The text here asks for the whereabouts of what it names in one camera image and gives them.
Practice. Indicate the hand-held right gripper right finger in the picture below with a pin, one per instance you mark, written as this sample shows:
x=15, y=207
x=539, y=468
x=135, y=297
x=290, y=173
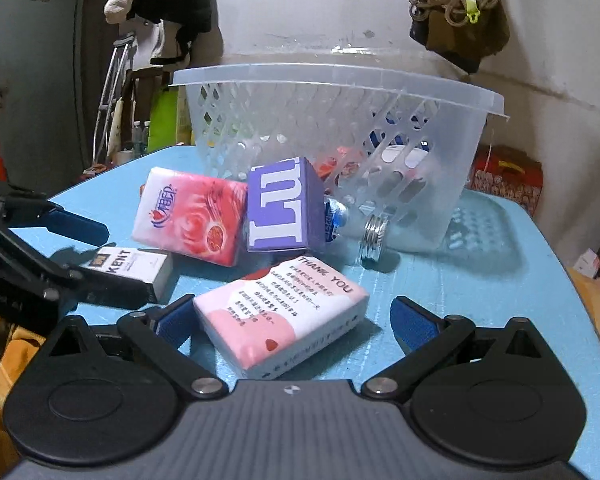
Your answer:
x=414, y=329

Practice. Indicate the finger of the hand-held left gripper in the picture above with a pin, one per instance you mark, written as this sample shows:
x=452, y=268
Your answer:
x=115, y=291
x=77, y=226

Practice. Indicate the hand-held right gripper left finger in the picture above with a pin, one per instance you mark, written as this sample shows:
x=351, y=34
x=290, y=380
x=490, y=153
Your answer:
x=172, y=324

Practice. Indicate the white cigarette box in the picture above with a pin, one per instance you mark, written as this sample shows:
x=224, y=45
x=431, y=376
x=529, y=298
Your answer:
x=140, y=265

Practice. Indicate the pink white tissue pack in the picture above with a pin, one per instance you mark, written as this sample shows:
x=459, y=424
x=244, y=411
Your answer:
x=285, y=310

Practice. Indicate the clear plastic basket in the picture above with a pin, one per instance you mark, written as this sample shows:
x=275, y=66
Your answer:
x=330, y=110

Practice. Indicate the orange cloth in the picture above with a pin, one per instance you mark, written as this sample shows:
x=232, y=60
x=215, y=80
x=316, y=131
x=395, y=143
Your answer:
x=0, y=400

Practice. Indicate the red swirl tissue pack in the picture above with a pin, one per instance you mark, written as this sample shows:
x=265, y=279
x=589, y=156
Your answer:
x=190, y=215

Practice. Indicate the clear plastic bottle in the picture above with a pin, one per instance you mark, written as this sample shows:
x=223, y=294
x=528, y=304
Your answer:
x=360, y=232

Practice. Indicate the green bag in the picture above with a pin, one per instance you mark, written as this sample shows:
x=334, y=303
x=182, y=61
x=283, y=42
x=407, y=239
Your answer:
x=162, y=120

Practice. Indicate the metal crutch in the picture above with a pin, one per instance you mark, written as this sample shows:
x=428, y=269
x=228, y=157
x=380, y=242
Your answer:
x=111, y=90

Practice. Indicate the grey metal cabinet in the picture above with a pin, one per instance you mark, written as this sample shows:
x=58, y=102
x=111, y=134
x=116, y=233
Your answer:
x=35, y=85

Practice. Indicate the purple cardboard box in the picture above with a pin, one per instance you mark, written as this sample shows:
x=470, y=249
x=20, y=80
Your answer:
x=280, y=205

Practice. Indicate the red patterned gift box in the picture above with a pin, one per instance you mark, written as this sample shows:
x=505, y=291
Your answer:
x=505, y=177

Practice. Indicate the white blue packet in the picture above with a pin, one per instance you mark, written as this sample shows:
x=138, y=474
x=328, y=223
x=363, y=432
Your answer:
x=402, y=152

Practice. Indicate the red snack packet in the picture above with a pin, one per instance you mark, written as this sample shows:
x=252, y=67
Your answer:
x=337, y=162

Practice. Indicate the small white box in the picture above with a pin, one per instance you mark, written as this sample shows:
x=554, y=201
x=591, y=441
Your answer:
x=587, y=263

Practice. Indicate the black hanging clothing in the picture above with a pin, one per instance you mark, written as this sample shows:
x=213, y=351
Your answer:
x=190, y=0

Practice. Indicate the brown hanging bag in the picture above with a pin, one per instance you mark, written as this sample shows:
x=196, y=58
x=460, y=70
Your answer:
x=460, y=30

